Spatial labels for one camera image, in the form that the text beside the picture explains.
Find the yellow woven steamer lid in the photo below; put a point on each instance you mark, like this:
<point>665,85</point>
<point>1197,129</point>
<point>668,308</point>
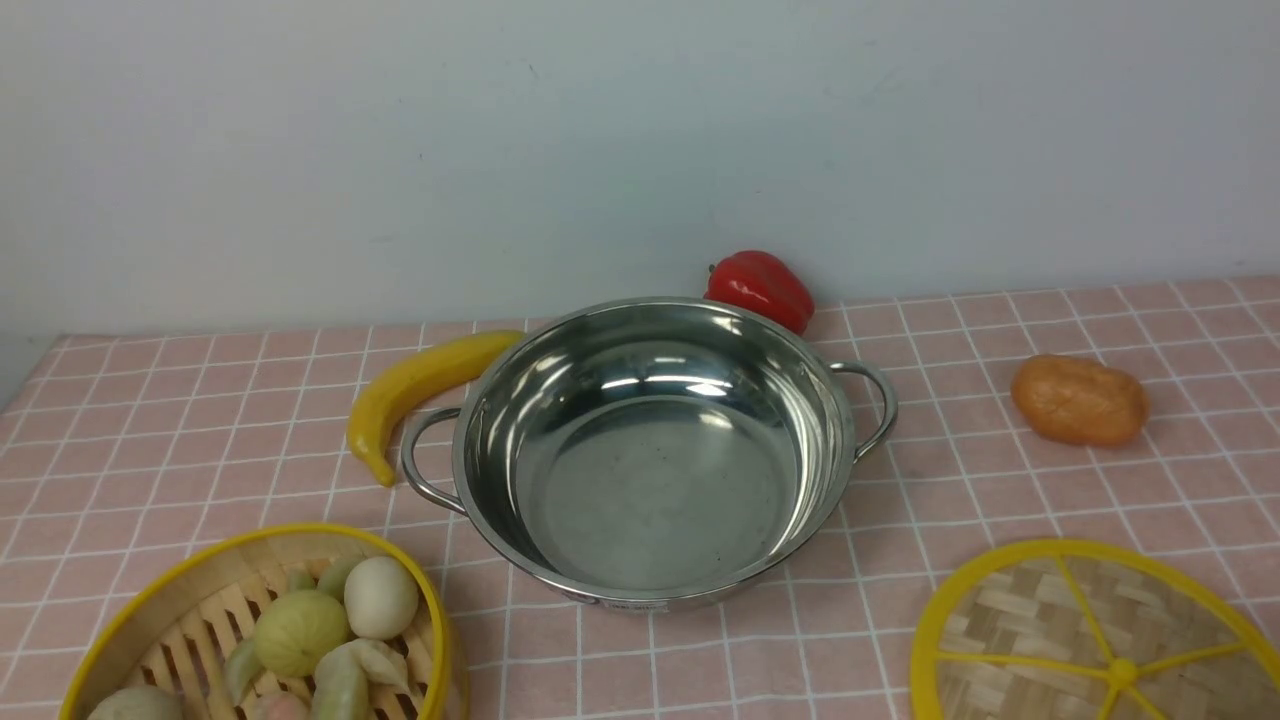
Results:
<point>1074,629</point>

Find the yellow bamboo steamer basket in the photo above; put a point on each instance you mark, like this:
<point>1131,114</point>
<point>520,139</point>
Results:
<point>178,632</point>

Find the stainless steel pot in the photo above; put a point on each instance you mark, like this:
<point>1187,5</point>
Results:
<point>652,454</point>

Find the red bell pepper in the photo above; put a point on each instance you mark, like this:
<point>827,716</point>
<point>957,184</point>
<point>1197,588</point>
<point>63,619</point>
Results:
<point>761,283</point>

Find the yellow plastic banana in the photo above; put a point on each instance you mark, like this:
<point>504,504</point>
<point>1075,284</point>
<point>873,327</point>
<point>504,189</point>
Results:
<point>396,392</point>

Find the white round bun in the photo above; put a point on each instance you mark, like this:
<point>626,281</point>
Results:
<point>381,598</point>

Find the white dumpling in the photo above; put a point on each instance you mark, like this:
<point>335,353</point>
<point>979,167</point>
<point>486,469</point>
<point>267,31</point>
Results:
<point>381,664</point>

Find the brown potato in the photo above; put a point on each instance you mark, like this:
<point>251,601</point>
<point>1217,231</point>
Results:
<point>1079,401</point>

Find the green round bun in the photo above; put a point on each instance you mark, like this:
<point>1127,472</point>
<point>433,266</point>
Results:
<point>297,631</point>

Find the green dumpling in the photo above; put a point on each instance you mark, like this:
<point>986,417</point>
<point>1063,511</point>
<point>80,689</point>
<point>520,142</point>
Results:
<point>341,687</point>

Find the pink dumpling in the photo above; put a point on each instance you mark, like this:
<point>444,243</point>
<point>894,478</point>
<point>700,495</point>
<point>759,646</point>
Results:
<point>280,705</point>

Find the pale dumpling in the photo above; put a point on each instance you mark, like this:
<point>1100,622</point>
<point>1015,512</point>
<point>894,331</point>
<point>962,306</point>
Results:
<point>240,671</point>

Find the pink checkered tablecloth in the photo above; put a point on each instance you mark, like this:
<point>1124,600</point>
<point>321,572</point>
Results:
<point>122,456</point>

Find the pale round bun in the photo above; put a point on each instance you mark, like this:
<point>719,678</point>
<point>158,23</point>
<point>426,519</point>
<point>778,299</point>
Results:
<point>139,702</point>

